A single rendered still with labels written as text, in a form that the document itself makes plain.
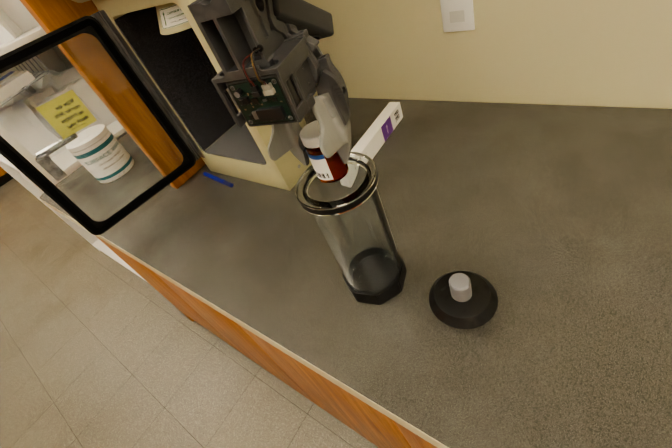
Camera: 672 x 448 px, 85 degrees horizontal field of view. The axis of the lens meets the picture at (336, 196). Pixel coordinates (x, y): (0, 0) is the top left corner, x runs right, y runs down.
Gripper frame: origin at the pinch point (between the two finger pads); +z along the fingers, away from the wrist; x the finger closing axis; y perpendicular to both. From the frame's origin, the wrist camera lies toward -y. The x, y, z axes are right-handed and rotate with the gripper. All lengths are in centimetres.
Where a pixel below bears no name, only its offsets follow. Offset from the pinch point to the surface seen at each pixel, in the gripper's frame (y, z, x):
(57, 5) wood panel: -26, -21, -64
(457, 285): 3.8, 20.3, 13.8
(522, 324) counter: 4.6, 26.9, 21.5
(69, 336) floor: 2, 120, -210
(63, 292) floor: -22, 120, -249
